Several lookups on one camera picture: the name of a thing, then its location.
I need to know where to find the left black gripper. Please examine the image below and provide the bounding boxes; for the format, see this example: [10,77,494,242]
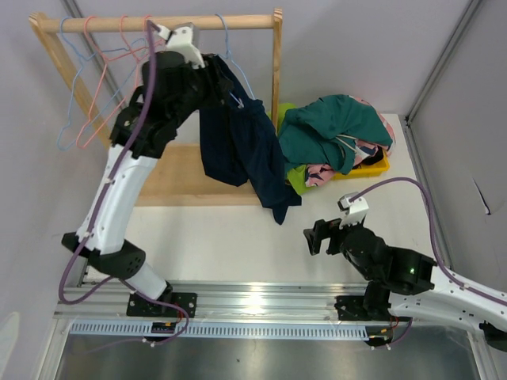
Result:
[170,54,234,127]

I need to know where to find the light blue hanger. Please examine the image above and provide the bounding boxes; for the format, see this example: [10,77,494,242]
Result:
[56,17,143,151]
[213,13,256,110]

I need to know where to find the pink hanger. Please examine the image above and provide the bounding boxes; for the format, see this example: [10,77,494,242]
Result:
[119,14,147,65]
[143,15,166,45]
[75,16,149,149]

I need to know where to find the pink patterned shorts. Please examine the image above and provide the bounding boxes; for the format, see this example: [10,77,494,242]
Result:
[307,95,396,187]

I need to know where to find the lime green shorts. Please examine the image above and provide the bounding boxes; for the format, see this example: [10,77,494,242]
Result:
[276,103,312,196]

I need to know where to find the navy blue shorts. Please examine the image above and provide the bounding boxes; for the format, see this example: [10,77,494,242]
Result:
[199,55,302,225]

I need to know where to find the black shorts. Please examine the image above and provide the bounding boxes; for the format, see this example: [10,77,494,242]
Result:
[361,149,384,166]

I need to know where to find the teal green shorts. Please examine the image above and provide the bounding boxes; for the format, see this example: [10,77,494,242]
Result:
[278,95,394,174]

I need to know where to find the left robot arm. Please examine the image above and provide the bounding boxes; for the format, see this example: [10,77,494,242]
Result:
[61,51,233,317]

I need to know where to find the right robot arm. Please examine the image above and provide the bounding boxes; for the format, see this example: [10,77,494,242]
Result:
[303,219,506,352]

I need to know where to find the wooden clothes rack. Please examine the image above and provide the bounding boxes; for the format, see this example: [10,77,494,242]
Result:
[29,9,283,207]

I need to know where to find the yellow plastic tray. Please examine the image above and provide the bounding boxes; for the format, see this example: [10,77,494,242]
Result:
[331,155,390,181]

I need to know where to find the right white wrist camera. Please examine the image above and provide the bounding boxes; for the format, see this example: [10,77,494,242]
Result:
[337,192,369,230]

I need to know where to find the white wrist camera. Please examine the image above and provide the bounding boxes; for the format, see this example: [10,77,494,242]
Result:
[337,192,369,230]
[160,23,205,69]

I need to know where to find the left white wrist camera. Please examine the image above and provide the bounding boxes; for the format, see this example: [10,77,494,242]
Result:
[160,23,205,69]

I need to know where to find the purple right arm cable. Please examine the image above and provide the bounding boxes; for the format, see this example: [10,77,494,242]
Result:
[348,176,507,349]

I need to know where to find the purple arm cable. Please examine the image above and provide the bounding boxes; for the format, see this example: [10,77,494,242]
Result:
[57,19,190,353]
[348,176,507,349]

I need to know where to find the slotted cable duct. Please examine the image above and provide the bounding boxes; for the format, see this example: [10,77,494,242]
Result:
[70,320,369,341]

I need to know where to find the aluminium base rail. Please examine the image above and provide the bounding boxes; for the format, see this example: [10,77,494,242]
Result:
[53,280,366,324]

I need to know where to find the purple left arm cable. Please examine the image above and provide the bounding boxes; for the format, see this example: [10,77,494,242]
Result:
[57,19,190,353]

